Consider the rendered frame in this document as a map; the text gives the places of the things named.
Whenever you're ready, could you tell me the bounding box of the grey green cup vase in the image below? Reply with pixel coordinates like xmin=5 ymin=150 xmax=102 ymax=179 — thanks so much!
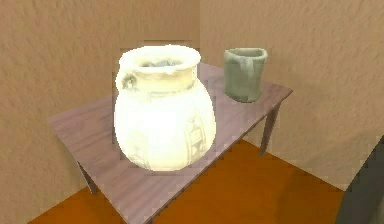
xmin=223 ymin=47 xmax=269 ymax=104

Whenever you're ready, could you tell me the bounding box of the brown wooden side table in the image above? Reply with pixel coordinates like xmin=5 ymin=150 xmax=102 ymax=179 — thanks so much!
xmin=47 ymin=61 xmax=294 ymax=224

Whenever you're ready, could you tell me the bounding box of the large white round vase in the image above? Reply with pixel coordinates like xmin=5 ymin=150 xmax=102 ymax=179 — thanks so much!
xmin=113 ymin=44 xmax=217 ymax=173

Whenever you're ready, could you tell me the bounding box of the dark grey curved object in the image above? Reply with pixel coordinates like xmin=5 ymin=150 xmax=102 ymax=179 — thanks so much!
xmin=334 ymin=135 xmax=384 ymax=224

